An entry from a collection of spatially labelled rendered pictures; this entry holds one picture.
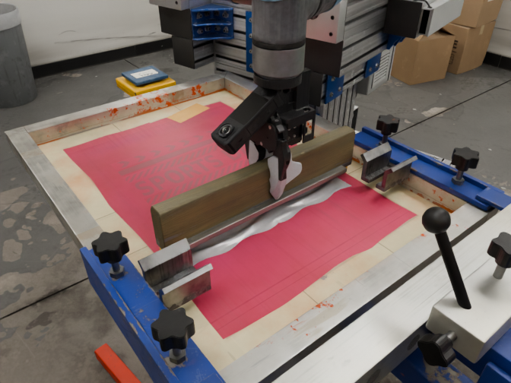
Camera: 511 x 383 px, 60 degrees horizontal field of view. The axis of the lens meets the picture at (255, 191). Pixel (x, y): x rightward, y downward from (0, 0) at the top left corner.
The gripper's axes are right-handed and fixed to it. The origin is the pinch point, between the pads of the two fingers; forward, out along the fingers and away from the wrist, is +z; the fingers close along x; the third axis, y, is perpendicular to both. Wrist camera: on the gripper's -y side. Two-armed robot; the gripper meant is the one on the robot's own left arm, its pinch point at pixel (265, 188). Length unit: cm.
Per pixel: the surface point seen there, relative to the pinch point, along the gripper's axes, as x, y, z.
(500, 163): 41, 221, 101
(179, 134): 34.0, 2.6, 4.9
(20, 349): 85, -47, 100
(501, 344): -41.1, -1.9, -3.9
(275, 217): -3.0, 0.0, 4.4
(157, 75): 66, 14, 3
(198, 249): -1.7, -14.7, 4.3
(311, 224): -7.8, 3.8, 4.8
